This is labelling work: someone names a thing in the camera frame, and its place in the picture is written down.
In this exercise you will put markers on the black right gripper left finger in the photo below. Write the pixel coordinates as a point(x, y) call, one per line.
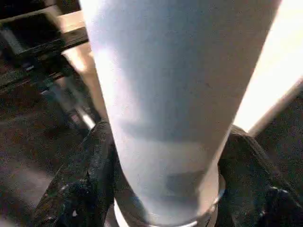
point(82, 189)

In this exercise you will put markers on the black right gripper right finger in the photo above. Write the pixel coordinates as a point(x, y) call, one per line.
point(255, 189)

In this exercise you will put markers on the white plastic table leg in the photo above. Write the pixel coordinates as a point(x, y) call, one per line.
point(165, 94)

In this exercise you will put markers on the white plastic table top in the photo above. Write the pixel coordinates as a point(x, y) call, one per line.
point(279, 59)

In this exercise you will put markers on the black plastic mat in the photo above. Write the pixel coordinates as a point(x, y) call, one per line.
point(35, 142)

